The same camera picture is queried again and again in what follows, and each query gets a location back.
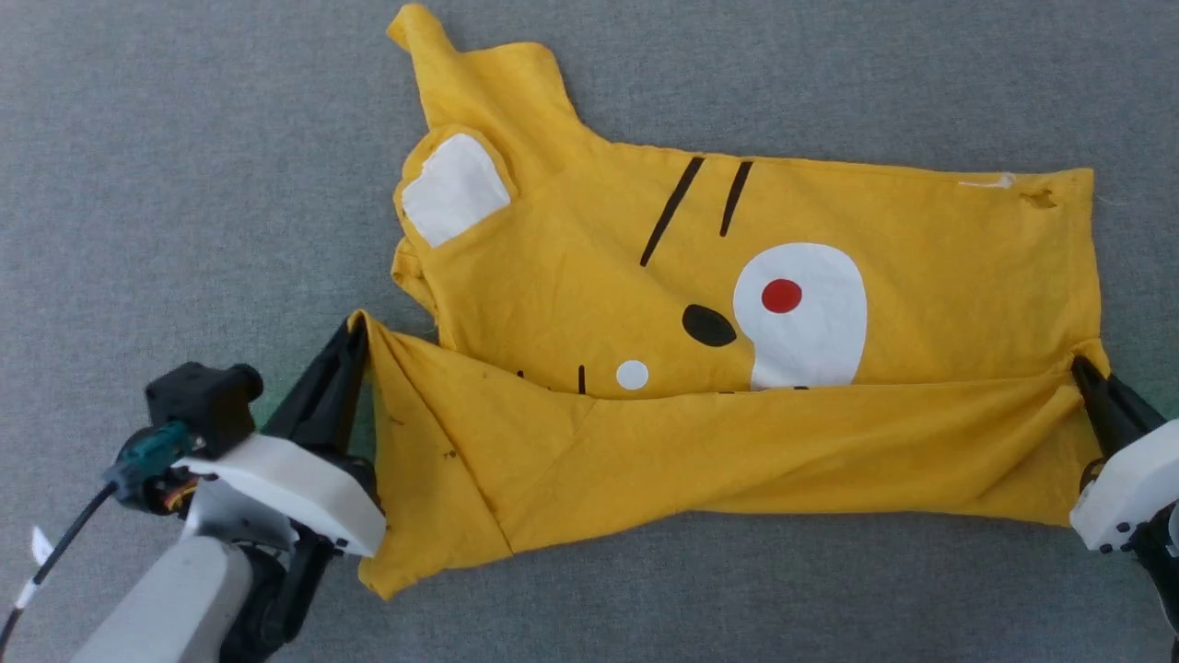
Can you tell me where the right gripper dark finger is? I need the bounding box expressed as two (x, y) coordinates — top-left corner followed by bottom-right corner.
(1070, 355), (1126, 459)
(1102, 370), (1169, 445)

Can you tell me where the teal cable connector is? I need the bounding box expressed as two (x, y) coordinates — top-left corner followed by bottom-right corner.
(103, 422), (200, 491)

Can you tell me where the grey-green fabric sofa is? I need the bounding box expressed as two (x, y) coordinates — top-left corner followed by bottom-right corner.
(0, 0), (1179, 663)

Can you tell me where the thin black cable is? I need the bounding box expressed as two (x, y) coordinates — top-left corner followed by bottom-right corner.
(0, 481), (123, 651)

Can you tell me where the yellow cartoon-face T-shirt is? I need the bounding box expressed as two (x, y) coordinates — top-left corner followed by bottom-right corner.
(355, 3), (1112, 601)

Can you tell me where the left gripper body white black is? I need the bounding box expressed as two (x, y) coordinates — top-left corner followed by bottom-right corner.
(182, 433), (389, 559)

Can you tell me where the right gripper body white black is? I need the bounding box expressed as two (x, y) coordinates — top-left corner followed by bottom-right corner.
(1069, 419), (1179, 554)

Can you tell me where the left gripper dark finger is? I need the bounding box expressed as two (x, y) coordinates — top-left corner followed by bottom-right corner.
(318, 333), (371, 461)
(263, 317), (362, 441)

